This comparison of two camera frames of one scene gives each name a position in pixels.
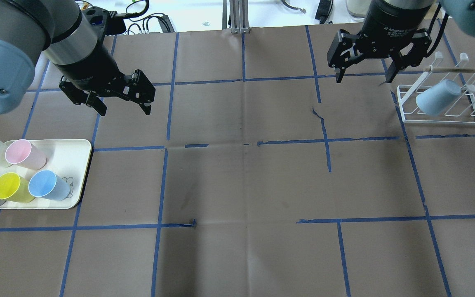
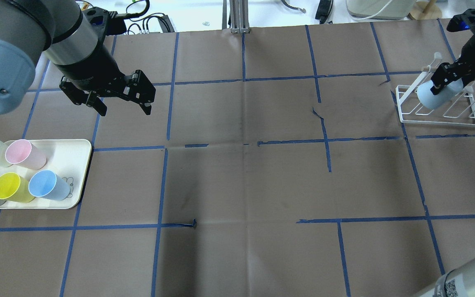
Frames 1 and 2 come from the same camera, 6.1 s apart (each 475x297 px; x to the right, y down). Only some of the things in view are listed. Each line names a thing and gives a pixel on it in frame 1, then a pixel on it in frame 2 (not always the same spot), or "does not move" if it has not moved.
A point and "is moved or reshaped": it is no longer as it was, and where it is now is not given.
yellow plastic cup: x=10 y=187 does not move
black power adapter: x=324 y=8 does not move
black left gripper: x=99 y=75 does not move
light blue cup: x=433 y=100 is moved or reshaped
